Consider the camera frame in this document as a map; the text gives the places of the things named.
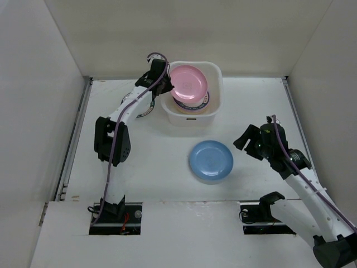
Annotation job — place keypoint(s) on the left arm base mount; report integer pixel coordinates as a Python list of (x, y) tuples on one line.
[(128, 223)]

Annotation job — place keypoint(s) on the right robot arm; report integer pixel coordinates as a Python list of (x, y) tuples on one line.
[(325, 229)]

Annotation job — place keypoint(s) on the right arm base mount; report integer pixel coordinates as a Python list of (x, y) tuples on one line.
[(256, 221)]

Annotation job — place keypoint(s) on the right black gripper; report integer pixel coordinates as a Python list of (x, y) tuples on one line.
[(251, 143)]

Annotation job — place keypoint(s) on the green-rimmed white plate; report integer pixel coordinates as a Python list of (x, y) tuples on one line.
[(145, 111), (194, 106)]

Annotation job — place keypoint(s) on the blue plate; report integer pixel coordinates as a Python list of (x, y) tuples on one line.
[(211, 161)]

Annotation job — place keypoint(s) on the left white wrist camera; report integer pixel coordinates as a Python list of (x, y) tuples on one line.
[(157, 56)]

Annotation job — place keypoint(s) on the pink plate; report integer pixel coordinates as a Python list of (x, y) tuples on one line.
[(189, 84), (189, 109)]

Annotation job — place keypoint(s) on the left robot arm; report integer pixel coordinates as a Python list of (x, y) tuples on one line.
[(111, 138)]

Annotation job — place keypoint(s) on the cream plate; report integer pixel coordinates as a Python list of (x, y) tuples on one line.
[(191, 112)]

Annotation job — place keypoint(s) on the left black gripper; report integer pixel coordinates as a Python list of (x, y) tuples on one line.
[(169, 86)]

